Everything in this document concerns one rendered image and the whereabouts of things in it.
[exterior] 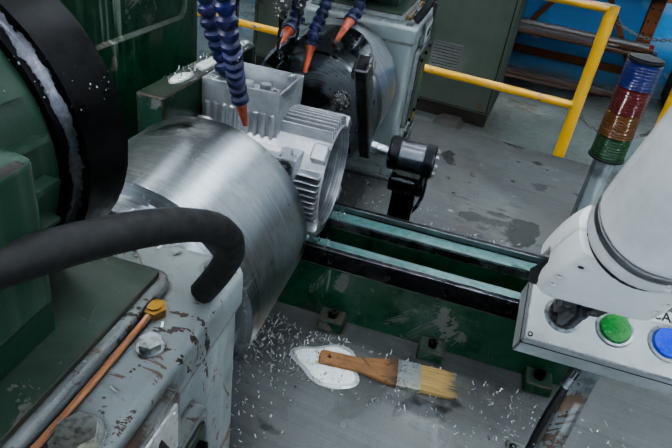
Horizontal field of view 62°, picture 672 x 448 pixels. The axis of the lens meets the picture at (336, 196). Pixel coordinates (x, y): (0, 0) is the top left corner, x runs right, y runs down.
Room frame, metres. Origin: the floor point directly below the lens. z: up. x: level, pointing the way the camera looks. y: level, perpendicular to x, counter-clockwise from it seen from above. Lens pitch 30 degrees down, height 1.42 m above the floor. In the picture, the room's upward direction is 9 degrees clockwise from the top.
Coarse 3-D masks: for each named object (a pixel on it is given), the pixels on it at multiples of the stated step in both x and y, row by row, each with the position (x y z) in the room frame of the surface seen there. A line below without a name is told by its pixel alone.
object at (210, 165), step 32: (160, 128) 0.55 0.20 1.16; (192, 128) 0.54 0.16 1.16; (224, 128) 0.56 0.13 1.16; (128, 160) 0.46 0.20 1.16; (160, 160) 0.46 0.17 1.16; (192, 160) 0.48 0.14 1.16; (224, 160) 0.50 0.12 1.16; (256, 160) 0.53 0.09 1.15; (128, 192) 0.41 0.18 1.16; (160, 192) 0.41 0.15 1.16; (192, 192) 0.43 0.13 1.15; (224, 192) 0.46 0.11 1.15; (256, 192) 0.49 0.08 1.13; (288, 192) 0.54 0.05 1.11; (256, 224) 0.46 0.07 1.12; (288, 224) 0.51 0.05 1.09; (256, 256) 0.43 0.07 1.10; (288, 256) 0.49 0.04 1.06; (256, 288) 0.41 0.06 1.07; (256, 320) 0.40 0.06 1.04
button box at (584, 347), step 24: (528, 288) 0.48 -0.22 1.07; (528, 312) 0.45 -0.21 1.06; (528, 336) 0.43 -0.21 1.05; (552, 336) 0.43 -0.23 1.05; (576, 336) 0.43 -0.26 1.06; (600, 336) 0.43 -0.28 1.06; (648, 336) 0.44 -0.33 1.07; (552, 360) 0.44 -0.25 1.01; (576, 360) 0.43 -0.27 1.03; (600, 360) 0.42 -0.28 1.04; (624, 360) 0.42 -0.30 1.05; (648, 360) 0.42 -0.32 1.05; (648, 384) 0.42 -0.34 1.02
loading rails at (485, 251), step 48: (336, 240) 0.79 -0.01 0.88; (384, 240) 0.78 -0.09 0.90; (432, 240) 0.78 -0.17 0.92; (480, 240) 0.78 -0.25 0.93; (288, 288) 0.70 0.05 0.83; (336, 288) 0.69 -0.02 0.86; (384, 288) 0.67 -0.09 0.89; (432, 288) 0.66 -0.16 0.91; (480, 288) 0.67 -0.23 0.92; (432, 336) 0.66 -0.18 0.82; (480, 336) 0.64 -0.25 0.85; (528, 384) 0.59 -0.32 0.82
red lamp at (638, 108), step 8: (616, 88) 0.97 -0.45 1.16; (624, 88) 0.96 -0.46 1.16; (616, 96) 0.96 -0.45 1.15; (624, 96) 0.95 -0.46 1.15; (632, 96) 0.95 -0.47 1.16; (640, 96) 0.94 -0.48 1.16; (648, 96) 0.95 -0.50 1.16; (616, 104) 0.96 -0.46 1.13; (624, 104) 0.95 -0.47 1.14; (632, 104) 0.94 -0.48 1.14; (640, 104) 0.95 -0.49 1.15; (616, 112) 0.95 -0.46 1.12; (624, 112) 0.95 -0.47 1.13; (632, 112) 0.94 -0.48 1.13; (640, 112) 0.95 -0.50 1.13
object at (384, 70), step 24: (336, 24) 1.10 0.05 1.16; (360, 24) 1.14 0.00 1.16; (288, 48) 1.01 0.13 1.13; (336, 48) 0.98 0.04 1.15; (360, 48) 1.02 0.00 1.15; (384, 48) 1.12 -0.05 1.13; (312, 72) 0.99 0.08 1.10; (336, 72) 0.98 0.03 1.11; (384, 72) 1.04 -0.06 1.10; (312, 96) 0.99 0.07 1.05; (336, 96) 0.95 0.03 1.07; (384, 96) 1.00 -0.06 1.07
